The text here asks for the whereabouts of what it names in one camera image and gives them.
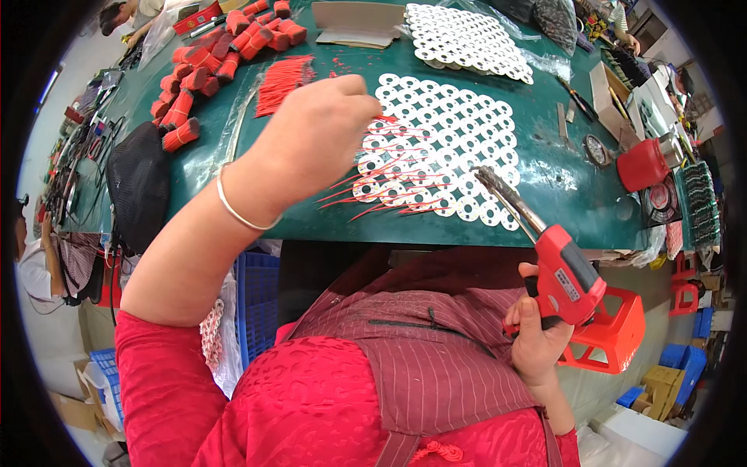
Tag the person's left hand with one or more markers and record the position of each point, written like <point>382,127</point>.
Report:
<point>309,140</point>

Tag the person's right hand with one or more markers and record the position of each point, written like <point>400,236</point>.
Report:
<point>537,350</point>

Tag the person's left fingers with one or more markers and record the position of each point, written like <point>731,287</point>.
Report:
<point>365,102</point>

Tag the red soldering gun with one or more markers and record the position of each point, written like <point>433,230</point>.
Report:
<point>566,280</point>

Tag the panel of round white boards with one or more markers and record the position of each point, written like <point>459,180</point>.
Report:
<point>461,140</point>
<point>467,41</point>

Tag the silver bangle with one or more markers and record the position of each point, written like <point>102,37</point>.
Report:
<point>233,209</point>

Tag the clear plastic bag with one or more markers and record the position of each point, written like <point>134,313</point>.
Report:
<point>157,35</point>
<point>548,63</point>

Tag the flat red box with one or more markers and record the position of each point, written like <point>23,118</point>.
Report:
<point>195,18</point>

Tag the black pliers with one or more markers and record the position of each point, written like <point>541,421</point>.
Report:
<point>580,102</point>

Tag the round flux tin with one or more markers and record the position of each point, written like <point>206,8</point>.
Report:
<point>596,150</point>

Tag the long cardboard box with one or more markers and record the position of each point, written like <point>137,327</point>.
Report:
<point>607,105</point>

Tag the red plastic cup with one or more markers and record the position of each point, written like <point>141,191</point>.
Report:
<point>642,166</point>

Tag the white plastic bag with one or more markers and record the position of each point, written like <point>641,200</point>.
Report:
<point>224,350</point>

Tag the white machine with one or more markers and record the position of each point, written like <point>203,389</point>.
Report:
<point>653,108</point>

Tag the person's body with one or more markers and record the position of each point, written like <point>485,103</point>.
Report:
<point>327,403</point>

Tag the small black fan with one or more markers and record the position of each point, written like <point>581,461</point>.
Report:
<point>660,201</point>

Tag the red plastic stool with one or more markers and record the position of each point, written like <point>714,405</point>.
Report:
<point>684,289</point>
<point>618,333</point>

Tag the stack of green circuit boards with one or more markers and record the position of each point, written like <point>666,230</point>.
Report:
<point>701,204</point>

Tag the cardboard boxes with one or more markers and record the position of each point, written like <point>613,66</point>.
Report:
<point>662,391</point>

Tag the brown cardboard box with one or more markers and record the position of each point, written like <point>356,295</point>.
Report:
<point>73,411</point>

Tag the white foam box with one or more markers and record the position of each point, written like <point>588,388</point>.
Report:
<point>642,435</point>

